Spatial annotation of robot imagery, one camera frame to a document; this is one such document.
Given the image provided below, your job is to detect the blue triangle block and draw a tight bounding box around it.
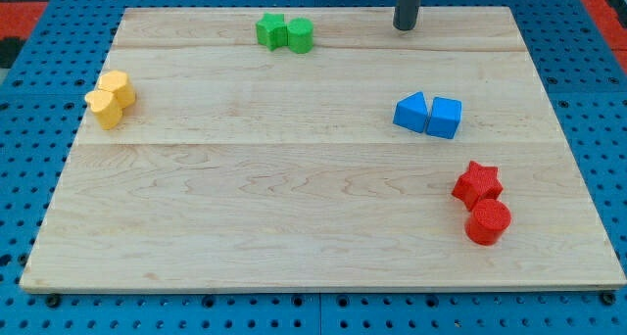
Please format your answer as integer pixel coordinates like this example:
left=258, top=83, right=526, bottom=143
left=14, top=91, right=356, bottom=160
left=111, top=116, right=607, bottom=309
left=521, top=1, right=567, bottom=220
left=393, top=92, right=429, bottom=133

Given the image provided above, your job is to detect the green cylinder block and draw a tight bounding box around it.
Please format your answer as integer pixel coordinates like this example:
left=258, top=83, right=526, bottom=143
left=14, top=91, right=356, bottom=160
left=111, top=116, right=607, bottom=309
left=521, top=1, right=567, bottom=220
left=287, top=18, right=314, bottom=54

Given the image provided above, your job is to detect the green star block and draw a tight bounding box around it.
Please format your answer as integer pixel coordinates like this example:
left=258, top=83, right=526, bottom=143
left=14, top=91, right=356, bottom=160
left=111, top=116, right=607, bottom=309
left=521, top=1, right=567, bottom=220
left=256, top=13, right=288, bottom=51

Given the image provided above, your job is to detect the blue cube block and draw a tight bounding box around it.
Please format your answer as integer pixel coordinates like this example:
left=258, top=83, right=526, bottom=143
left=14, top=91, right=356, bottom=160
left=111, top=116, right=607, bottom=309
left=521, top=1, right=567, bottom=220
left=426, top=97, right=462, bottom=139

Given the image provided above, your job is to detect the red star block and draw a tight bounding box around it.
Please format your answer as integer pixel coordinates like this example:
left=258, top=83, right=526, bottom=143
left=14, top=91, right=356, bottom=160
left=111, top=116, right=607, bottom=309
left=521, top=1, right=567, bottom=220
left=452, top=161, right=504, bottom=211

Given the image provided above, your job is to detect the red cylinder block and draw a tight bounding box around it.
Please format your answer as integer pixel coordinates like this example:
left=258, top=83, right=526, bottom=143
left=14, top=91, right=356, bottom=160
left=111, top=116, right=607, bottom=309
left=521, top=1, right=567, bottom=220
left=464, top=199, right=511, bottom=246

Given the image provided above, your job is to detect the yellow heart block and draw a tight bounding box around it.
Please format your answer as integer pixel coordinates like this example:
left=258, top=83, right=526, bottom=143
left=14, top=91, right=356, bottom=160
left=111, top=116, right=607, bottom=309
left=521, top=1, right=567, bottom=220
left=84, top=89, right=122, bottom=130

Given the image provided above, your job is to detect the yellow hexagon block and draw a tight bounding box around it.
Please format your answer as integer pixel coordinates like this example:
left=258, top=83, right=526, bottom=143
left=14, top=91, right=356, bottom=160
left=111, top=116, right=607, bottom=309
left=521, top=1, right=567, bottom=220
left=97, top=71, right=136, bottom=109

